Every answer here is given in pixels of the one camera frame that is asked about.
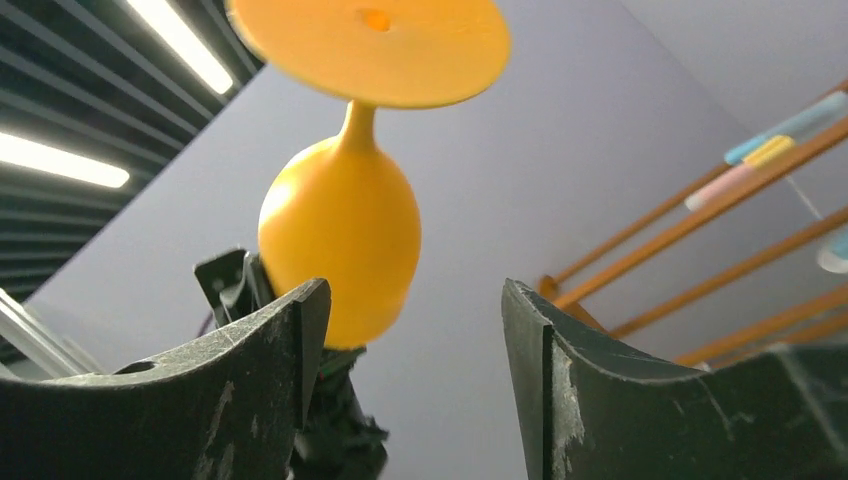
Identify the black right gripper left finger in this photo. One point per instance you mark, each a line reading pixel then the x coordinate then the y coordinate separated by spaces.
pixel 223 406

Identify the orange plastic wine glass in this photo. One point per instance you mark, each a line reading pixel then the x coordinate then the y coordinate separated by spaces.
pixel 342 209

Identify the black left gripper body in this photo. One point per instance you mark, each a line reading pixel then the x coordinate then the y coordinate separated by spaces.
pixel 339 441

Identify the blue toothbrush package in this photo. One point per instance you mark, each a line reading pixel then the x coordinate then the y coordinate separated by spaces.
pixel 832 256

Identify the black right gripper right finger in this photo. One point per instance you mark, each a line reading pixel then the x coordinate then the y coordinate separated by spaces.
pixel 592 407

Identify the wooden shelf rack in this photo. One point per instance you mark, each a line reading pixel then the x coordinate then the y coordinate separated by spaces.
pixel 745 230

